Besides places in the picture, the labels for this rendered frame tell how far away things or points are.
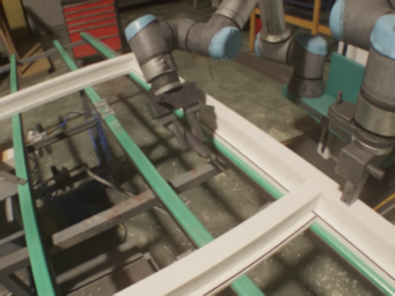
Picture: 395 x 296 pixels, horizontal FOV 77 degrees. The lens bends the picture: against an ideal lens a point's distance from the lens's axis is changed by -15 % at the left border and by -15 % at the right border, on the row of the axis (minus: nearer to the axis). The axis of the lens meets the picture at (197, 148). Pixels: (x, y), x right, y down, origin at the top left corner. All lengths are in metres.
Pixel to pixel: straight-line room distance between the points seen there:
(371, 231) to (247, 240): 0.25
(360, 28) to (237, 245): 0.45
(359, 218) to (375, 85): 0.27
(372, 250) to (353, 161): 0.22
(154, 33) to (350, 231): 0.64
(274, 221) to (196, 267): 0.17
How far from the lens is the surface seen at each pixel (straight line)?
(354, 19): 0.58
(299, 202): 0.59
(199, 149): 0.69
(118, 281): 0.90
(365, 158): 0.49
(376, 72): 0.44
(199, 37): 0.75
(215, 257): 0.50
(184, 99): 0.72
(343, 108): 0.53
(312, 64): 1.36
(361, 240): 0.63
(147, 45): 0.72
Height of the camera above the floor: 1.37
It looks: 38 degrees down
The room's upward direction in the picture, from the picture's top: 4 degrees counter-clockwise
